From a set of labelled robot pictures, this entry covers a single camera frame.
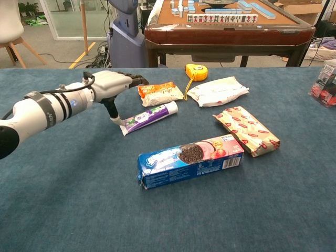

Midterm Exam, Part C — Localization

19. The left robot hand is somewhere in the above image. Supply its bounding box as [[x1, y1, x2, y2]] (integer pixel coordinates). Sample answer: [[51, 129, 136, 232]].
[[89, 70, 150, 127]]

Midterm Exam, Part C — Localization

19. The purple and white toothpaste tube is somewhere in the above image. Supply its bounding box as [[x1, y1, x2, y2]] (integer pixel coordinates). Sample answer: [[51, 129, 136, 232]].
[[119, 101, 179, 137]]

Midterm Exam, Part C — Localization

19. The orange and white snack packet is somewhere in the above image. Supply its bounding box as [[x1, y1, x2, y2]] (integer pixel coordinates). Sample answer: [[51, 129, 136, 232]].
[[137, 81, 185, 108]]

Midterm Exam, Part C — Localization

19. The wooden pole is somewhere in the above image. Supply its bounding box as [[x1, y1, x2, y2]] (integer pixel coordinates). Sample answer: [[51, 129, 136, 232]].
[[79, 0, 89, 56]]

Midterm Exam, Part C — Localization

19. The yellow tape measure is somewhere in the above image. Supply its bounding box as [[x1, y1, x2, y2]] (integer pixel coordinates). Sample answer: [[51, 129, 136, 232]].
[[183, 64, 208, 101]]

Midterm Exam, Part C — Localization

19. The green object on floor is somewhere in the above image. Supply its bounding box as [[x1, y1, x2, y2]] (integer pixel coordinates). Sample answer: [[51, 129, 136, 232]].
[[25, 15, 49, 27]]

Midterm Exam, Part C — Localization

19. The scattered cluster of mahjong tiles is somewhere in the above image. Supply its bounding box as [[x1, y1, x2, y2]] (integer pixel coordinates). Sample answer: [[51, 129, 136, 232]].
[[170, 0, 196, 18]]

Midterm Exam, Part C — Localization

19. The white snack bag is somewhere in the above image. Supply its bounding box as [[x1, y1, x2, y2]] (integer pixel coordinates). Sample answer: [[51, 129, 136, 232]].
[[186, 76, 250, 108]]

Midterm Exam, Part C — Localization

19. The green potted plant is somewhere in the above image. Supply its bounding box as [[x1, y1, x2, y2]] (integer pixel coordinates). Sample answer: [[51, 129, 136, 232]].
[[18, 2, 40, 17]]

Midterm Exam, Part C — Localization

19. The blue sandwich cookie box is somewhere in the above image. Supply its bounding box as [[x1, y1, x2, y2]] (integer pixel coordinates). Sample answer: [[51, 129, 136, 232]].
[[136, 134, 245, 191]]

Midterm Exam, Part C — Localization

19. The white chair with wooden legs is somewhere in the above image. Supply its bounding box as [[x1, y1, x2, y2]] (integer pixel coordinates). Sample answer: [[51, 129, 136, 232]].
[[0, 0, 48, 69]]

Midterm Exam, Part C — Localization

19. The brown mahjong table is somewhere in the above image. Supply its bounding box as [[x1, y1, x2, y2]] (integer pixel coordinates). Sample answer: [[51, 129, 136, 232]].
[[144, 0, 316, 68]]

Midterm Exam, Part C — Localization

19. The row of face-up mahjong tiles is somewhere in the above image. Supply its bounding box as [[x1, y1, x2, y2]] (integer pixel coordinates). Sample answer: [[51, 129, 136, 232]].
[[186, 14, 259, 24]]

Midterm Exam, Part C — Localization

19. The short row of blue-backed tiles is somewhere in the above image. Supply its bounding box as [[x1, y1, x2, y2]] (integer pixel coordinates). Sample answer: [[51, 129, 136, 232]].
[[205, 8, 244, 15]]

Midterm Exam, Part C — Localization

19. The gold red-print snack packet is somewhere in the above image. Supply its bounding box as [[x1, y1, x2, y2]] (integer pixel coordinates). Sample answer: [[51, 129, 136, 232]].
[[212, 106, 281, 158]]

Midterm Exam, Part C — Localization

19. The stacked block of mahjong tiles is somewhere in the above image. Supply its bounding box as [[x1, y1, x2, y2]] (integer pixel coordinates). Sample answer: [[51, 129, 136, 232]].
[[237, 0, 253, 12]]

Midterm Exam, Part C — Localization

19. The long diagonal row of tiles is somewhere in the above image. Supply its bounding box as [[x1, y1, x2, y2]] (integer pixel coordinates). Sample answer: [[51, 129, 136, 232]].
[[250, 2, 277, 19]]

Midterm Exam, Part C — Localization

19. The cardboard box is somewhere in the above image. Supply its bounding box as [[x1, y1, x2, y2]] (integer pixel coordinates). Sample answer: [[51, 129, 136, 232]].
[[277, 0, 329, 26]]

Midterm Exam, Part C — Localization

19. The white plastic basket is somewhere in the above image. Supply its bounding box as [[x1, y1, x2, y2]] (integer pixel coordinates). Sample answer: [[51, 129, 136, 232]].
[[303, 41, 336, 62]]

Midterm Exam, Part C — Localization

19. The black tripod leg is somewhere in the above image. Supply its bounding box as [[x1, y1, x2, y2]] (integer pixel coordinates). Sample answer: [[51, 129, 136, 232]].
[[299, 0, 332, 68]]

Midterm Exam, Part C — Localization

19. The clear box of red items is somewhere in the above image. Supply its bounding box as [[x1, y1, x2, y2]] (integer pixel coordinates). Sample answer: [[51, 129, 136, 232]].
[[308, 59, 336, 109]]

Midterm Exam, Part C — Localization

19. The purple cloth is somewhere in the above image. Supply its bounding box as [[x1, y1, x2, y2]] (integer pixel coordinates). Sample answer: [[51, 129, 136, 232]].
[[318, 38, 336, 51]]

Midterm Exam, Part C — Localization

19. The tangled cable bundle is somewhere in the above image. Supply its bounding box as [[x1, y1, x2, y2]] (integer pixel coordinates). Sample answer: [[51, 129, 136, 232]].
[[86, 41, 112, 69]]

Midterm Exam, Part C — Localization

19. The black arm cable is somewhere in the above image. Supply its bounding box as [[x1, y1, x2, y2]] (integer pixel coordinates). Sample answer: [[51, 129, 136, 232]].
[[0, 71, 96, 120]]

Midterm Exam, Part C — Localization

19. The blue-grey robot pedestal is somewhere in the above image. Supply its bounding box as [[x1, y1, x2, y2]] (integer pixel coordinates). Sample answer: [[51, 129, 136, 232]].
[[107, 0, 148, 69]]

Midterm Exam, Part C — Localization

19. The black floor cable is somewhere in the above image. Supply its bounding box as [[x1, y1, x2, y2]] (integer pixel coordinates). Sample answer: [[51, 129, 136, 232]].
[[39, 53, 91, 65]]

